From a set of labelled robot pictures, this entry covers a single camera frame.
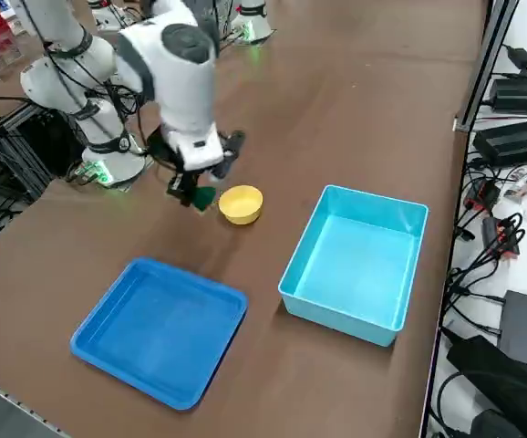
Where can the black and red hub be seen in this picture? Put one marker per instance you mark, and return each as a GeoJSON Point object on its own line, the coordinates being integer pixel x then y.
{"type": "Point", "coordinates": [484, 196]}
{"type": "Point", "coordinates": [500, 237]}

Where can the long black power brick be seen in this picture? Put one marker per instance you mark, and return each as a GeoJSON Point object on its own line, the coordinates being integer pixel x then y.
{"type": "Point", "coordinates": [523, 93]}
{"type": "Point", "coordinates": [514, 141]}

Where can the yellow bowl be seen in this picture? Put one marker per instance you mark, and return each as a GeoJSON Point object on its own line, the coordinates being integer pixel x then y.
{"type": "Point", "coordinates": [241, 211]}

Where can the black metal frame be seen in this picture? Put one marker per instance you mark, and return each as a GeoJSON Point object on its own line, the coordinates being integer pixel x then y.
{"type": "Point", "coordinates": [13, 150]}

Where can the black fabric bag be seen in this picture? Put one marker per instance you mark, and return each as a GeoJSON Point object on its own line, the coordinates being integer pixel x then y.
{"type": "Point", "coordinates": [500, 388]}

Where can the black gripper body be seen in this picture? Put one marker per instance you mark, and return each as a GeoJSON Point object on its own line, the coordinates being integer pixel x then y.
{"type": "Point", "coordinates": [193, 175]}

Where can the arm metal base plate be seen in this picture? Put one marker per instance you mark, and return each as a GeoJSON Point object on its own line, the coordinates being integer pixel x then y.
{"type": "Point", "coordinates": [263, 36]}
{"type": "Point", "coordinates": [97, 175]}

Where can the light blue plastic bin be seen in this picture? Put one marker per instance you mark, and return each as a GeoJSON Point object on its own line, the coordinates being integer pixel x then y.
{"type": "Point", "coordinates": [350, 260]}

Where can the green and yellow sponge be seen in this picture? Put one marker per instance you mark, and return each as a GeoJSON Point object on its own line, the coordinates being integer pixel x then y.
{"type": "Point", "coordinates": [206, 197]}

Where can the dark blue tray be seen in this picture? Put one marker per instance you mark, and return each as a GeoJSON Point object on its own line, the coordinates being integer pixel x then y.
{"type": "Point", "coordinates": [158, 328]}

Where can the small black power adapter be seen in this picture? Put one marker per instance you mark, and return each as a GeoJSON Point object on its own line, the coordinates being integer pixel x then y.
{"type": "Point", "coordinates": [521, 57]}

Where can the aluminium profile post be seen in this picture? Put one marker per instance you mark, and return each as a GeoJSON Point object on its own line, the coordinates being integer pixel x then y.
{"type": "Point", "coordinates": [484, 68]}

